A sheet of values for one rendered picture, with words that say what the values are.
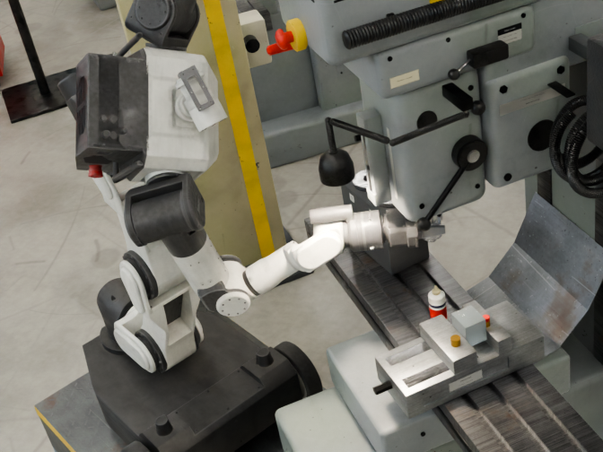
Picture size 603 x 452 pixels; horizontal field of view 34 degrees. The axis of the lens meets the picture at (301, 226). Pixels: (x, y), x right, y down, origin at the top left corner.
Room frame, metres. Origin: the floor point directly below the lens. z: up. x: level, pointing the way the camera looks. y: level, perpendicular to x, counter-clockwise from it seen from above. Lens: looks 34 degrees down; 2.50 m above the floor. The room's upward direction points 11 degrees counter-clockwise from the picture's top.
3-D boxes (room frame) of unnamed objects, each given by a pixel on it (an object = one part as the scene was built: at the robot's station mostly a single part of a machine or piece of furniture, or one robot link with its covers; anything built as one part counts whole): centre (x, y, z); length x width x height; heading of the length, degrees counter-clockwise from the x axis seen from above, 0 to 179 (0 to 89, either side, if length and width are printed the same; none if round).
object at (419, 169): (1.77, -0.29, 1.47); 0.21 x 0.19 x 0.32; 15
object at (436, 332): (1.61, -0.27, 1.02); 0.15 x 0.06 x 0.04; 17
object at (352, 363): (1.77, -0.28, 0.79); 0.50 x 0.35 x 0.12; 105
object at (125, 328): (2.26, 0.47, 0.68); 0.21 x 0.20 x 0.13; 33
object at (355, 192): (2.13, -0.22, 1.03); 0.22 x 0.12 x 0.20; 22
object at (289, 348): (2.18, 0.10, 0.50); 0.20 x 0.05 x 0.20; 33
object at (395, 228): (1.78, -0.19, 1.23); 0.13 x 0.12 x 0.10; 173
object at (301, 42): (1.71, -0.06, 1.76); 0.06 x 0.02 x 0.06; 15
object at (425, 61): (1.78, -0.32, 1.68); 0.34 x 0.24 x 0.10; 105
